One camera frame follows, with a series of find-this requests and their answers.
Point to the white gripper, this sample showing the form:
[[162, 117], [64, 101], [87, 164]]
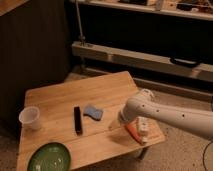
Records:
[[123, 116]]

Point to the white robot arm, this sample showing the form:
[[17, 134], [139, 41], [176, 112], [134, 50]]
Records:
[[194, 121]]

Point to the translucent white cup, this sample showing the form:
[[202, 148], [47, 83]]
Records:
[[29, 118]]

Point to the white rectangular block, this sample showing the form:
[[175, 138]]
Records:
[[142, 128]]

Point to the wooden table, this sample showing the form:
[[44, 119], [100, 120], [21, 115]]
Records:
[[97, 143]]

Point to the black rectangular bar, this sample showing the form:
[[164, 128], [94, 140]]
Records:
[[77, 120]]

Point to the green plate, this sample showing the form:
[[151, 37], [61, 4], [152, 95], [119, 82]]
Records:
[[50, 157]]

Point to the vertical metal pole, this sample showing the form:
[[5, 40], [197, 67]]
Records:
[[81, 35]]

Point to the upper shelf with clutter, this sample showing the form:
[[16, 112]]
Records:
[[155, 8]]

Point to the black handle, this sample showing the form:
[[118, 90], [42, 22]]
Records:
[[185, 64]]

